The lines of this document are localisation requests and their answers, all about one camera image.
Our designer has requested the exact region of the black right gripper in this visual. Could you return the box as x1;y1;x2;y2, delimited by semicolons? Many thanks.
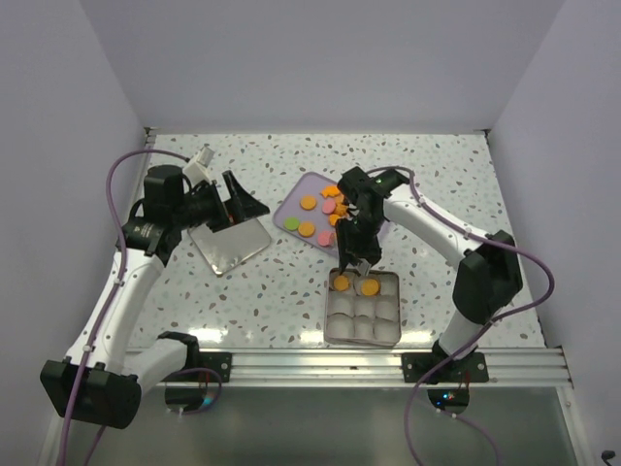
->
337;211;385;276

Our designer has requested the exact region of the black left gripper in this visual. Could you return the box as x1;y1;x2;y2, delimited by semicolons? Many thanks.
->
172;171;268;233

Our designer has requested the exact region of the orange round cookie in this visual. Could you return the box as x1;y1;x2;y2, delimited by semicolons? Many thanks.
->
300;195;317;211
297;221;316;238
360;279;380;296

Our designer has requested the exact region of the square cookie tin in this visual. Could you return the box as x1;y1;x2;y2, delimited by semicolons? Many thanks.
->
323;268;402;348

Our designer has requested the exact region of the orange fish cookie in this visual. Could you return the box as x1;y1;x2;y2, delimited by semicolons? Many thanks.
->
334;204;348;217
320;185;342;198

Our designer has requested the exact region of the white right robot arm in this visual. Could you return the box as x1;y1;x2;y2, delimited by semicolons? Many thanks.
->
336;167;523;382

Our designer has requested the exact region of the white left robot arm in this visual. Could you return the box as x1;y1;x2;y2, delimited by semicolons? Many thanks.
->
40;165;270;429

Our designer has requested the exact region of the silver tin lid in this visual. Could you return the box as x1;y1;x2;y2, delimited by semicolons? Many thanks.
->
188;218;272;277

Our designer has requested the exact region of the pink round cookie lower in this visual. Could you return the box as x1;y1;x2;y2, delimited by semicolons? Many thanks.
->
317;231;334;248

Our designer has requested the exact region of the pink round cookie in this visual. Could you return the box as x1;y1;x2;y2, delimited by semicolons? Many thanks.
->
317;231;334;248
322;199;337;215

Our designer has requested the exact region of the pink round cookie upper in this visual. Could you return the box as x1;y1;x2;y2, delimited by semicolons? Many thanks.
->
322;199;337;215

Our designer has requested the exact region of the orange fish cookie top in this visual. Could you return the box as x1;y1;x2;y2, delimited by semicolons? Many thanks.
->
320;185;342;198

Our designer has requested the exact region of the lilac plastic tray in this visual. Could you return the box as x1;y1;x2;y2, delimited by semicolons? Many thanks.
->
273;172;349;265

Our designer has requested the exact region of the green round cookie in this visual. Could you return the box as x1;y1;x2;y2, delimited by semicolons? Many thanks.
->
283;216;300;231

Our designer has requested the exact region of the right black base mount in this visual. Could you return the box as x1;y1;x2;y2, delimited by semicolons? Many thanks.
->
401;351;490;384

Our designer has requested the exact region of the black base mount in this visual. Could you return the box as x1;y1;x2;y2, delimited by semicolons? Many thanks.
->
178;351;233;383
401;351;490;384

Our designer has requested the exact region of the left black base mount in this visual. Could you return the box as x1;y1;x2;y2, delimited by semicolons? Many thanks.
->
178;351;233;383

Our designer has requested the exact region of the aluminium mounting rail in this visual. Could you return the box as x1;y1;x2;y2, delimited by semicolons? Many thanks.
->
72;345;572;389

